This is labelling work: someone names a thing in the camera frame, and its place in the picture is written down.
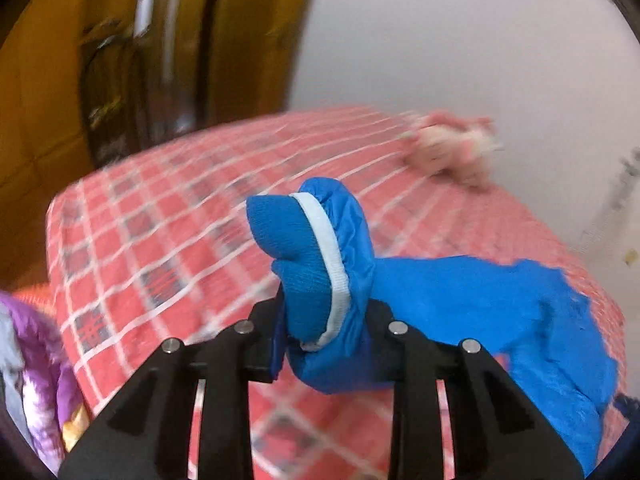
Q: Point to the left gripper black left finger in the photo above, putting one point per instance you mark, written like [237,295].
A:
[144,432]

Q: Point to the yellow wall socket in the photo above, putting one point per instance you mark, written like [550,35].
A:
[631,257]

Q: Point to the brown wooden wardrobe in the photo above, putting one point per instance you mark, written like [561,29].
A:
[85,83]

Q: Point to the pink plush toy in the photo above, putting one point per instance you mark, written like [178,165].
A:
[442,143]

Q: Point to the purple floral bedding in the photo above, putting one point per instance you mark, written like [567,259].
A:
[41,392]

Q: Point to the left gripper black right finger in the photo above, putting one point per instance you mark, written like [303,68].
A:
[496,431]

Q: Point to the grey wall conduit pipe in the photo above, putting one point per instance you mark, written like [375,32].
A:
[611,216]

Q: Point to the blue puffer jacket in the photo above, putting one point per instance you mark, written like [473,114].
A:
[319,244]

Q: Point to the red plaid bed sheet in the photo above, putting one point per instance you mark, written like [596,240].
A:
[158,246]

